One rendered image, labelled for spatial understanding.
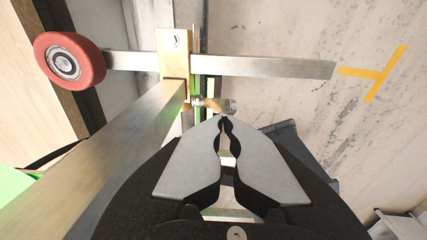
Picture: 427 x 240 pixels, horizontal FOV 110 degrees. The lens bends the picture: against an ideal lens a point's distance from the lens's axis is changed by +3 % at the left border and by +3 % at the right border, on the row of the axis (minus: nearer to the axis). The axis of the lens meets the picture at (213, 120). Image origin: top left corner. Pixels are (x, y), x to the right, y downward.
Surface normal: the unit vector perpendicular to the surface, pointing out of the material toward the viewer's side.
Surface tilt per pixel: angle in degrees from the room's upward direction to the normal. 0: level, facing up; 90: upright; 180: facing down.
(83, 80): 0
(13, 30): 0
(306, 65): 0
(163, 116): 90
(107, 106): 90
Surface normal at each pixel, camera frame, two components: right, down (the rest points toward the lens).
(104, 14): 1.00, 0.05
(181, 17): -0.03, 0.49
